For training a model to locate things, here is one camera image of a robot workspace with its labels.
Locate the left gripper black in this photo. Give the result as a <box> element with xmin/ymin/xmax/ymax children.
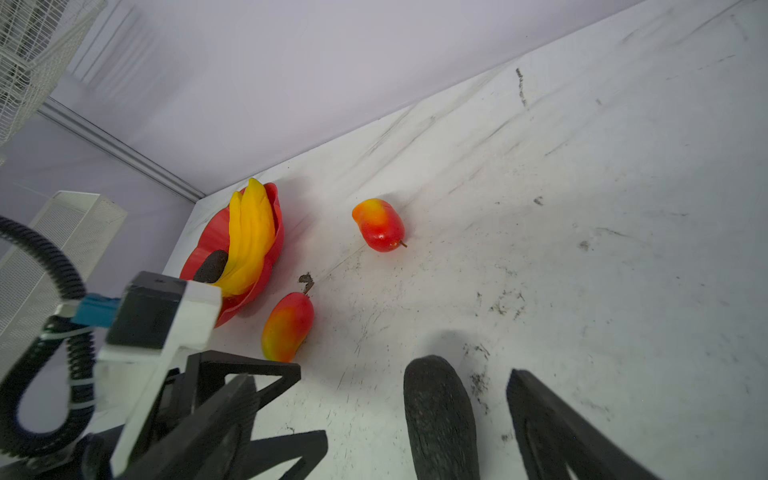
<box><xmin>77</xmin><ymin>350</ymin><xmax>330</xmax><ymax>480</ymax></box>

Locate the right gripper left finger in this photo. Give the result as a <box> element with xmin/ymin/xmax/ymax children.
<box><xmin>120</xmin><ymin>375</ymin><xmax>258</xmax><ymax>480</ymax></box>

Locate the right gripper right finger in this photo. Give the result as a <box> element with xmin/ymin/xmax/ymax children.
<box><xmin>506</xmin><ymin>369</ymin><xmax>656</xmax><ymax>479</ymax></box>

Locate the red-yellow fake mango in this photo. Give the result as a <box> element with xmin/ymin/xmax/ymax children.
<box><xmin>261</xmin><ymin>292</ymin><xmax>315</xmax><ymax>363</ymax></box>

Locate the yellow fake banana bunch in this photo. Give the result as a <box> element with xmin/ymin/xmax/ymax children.
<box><xmin>215</xmin><ymin>179</ymin><xmax>274</xmax><ymax>297</ymax></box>

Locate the red-orange fake mango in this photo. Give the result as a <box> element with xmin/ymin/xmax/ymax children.
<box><xmin>352</xmin><ymin>198</ymin><xmax>406</xmax><ymax>253</ymax></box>

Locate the red flower-shaped fruit bowl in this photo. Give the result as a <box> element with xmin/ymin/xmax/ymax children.
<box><xmin>179</xmin><ymin>183</ymin><xmax>285</xmax><ymax>327</ymax></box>

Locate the small brown leaf debris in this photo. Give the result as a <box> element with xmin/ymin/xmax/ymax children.
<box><xmin>298</xmin><ymin>273</ymin><xmax>314</xmax><ymax>295</ymax></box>

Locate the white mesh two-tier shelf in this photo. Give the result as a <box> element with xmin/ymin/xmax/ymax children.
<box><xmin>1</xmin><ymin>191</ymin><xmax>127</xmax><ymax>374</ymax></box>

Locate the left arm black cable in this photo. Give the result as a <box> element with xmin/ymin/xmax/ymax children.
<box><xmin>0</xmin><ymin>215</ymin><xmax>97</xmax><ymax>460</ymax></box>

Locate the white wire basket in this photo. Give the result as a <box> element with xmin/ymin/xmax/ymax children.
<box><xmin>1</xmin><ymin>0</ymin><xmax>107</xmax><ymax>144</ymax></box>

